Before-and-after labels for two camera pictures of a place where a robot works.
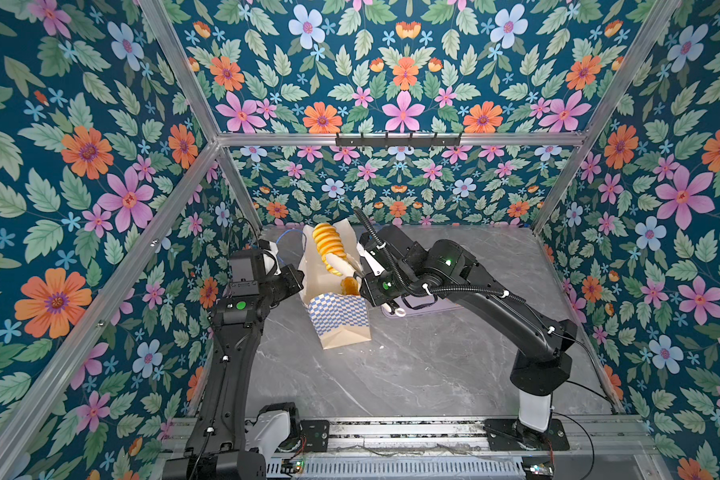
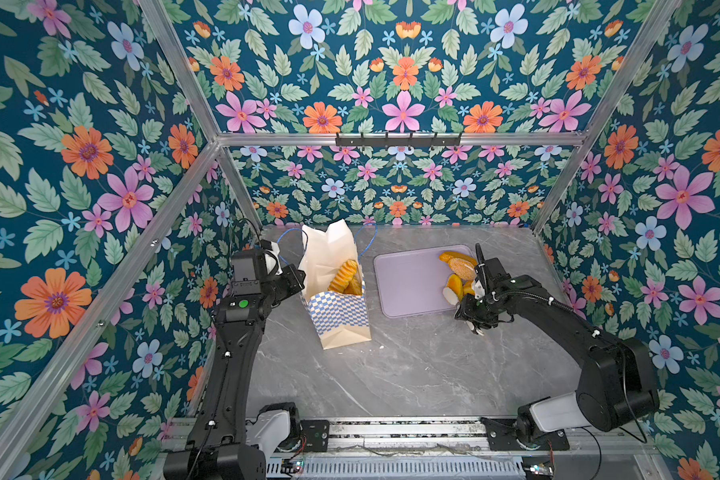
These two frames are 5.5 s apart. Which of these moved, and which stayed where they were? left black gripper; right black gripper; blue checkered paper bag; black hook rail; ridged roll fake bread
Moved: right black gripper
Stayed: left black gripper; blue checkered paper bag; ridged roll fake bread; black hook rail
